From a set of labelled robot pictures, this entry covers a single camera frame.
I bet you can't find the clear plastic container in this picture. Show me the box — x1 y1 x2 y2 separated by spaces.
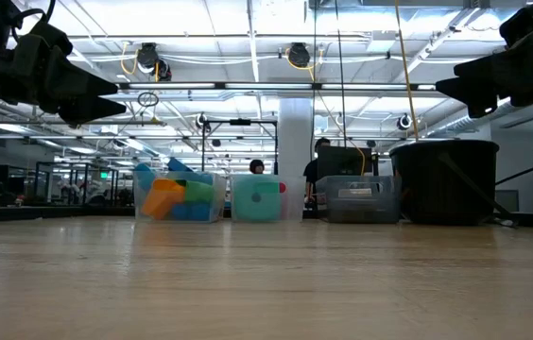
132 169 228 224
229 173 306 224

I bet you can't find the black round pot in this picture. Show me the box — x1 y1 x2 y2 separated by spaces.
388 139 501 227

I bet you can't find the black background gantry frame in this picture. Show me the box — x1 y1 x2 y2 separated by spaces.
200 118 280 176

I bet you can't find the large blue toy block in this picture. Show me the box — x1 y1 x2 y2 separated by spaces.
170 201 213 223

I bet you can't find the blue rounded toy block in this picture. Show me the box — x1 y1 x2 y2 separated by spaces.
133 162 157 191

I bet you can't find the black ceiling cable reel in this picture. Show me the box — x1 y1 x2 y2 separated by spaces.
286 41 313 68
135 42 173 83

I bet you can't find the teal foam die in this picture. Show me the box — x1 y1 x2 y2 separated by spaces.
232 181 283 223

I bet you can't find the smoky dark plastic container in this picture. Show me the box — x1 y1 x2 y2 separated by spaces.
315 175 403 225

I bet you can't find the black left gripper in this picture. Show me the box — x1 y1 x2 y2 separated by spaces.
0 32 128 127

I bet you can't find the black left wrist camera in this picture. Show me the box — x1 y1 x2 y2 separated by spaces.
28 20 75 58

